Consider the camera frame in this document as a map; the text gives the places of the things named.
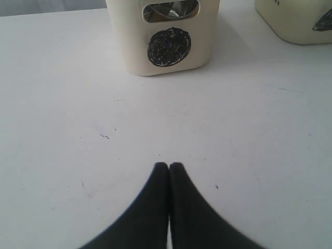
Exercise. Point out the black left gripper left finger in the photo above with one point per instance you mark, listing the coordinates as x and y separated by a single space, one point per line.
144 224

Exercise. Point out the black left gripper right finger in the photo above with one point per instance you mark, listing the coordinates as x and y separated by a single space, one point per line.
194 223

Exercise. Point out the stainless steel bowl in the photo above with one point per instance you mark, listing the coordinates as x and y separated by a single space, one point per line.
170 10

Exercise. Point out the cream bin circle mark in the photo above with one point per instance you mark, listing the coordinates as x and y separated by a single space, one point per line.
153 48

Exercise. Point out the cream bin triangle mark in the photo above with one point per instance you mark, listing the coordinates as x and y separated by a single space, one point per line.
298 22

